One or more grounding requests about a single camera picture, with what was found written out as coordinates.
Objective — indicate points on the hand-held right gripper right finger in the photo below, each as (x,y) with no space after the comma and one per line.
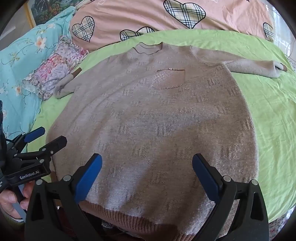
(205,176)

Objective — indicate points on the beige knit sweater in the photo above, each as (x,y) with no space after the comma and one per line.
(150,115)

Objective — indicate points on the light blue floral quilt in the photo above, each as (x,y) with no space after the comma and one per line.
(18,58)

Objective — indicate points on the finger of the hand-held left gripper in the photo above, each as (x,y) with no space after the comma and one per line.
(53,144)
(34,134)

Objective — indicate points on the person's left hand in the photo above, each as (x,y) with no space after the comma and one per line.
(27,190)

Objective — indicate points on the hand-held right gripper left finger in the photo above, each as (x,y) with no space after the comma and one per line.
(89,178)

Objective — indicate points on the purple floral ruffled pillow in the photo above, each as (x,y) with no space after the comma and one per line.
(55,67)

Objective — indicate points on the pink quilt with plaid hearts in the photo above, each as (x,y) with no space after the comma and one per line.
(138,14)

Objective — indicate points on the framed landscape painting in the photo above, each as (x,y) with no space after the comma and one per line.
(46,9)

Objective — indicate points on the green bed sheet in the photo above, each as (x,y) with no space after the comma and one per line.
(272,115)

